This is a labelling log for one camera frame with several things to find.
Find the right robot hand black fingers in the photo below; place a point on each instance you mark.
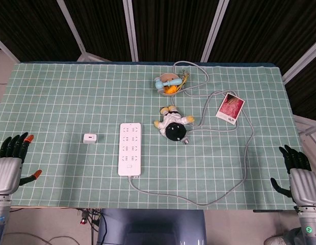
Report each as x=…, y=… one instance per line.
x=304, y=186

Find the small silver metal clip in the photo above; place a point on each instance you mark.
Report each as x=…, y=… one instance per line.
x=185, y=141

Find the white partition frame post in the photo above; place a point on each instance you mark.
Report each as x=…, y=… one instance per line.
x=130, y=28
x=5, y=48
x=300, y=61
x=214, y=28
x=71, y=23

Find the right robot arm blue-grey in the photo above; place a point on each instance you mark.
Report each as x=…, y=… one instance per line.
x=309, y=227

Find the orange toy in bowl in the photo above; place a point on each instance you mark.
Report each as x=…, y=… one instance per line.
x=170, y=89

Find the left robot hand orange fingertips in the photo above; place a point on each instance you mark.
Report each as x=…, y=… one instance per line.
x=6, y=173

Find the white shoe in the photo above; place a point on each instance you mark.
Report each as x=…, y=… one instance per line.
x=274, y=241

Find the green checked tablecloth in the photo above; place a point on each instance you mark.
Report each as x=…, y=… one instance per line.
x=58, y=102

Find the light blue toy hammer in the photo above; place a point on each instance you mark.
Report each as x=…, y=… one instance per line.
x=170, y=82

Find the beige bowl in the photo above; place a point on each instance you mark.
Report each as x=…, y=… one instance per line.
x=170, y=95

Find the plush doll black head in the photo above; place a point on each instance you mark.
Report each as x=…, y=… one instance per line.
x=173, y=123

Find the red button device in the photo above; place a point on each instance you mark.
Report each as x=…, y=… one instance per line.
x=83, y=221

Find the small white plug adapter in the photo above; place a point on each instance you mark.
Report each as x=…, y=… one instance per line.
x=90, y=138

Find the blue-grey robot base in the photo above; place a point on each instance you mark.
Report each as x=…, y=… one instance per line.
x=153, y=227

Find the red photo card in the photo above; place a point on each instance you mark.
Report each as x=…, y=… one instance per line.
x=230, y=107

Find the white power strip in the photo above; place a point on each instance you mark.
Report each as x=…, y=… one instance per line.
x=129, y=153

